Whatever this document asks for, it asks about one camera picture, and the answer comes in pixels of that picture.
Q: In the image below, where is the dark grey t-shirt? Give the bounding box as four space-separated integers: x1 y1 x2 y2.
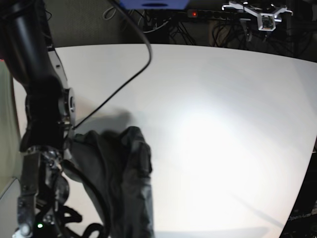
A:
71 126 155 238

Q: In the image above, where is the black power strip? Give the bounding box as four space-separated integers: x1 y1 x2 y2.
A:
187 9 252 20

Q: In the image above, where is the white camera bracket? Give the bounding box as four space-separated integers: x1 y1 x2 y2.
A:
221 0 294 32

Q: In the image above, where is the black cable bundle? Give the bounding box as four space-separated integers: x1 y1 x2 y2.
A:
138 9 317 58

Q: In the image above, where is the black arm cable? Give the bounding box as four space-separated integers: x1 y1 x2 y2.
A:
73 0 153 129

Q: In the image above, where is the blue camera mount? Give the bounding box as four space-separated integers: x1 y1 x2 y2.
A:
119 0 190 10

